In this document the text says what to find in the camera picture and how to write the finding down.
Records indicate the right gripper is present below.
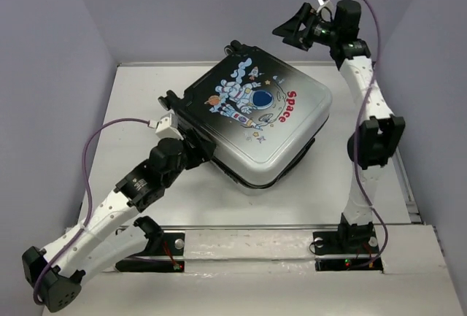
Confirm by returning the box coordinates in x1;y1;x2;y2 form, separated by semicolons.
271;3;339;51

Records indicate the black and white suitcase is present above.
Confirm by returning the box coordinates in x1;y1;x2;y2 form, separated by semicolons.
158;40;332;190

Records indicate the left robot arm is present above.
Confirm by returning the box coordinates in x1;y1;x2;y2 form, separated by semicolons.
22;129;216;312

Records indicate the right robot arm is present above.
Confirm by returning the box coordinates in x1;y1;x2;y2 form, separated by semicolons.
273;0;406;255

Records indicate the white cardboard front panel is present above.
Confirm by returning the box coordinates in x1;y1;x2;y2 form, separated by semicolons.
63;225;463;315

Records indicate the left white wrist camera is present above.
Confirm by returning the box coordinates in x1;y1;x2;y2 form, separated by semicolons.
149;112;183;140

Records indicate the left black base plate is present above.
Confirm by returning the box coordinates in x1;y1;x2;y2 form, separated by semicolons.
115;231;185;273

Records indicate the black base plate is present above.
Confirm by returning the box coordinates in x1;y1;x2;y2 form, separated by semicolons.
309;231;384;272
115;231;185;273

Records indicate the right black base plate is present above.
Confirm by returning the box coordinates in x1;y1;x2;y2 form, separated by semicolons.
309;231;384;272

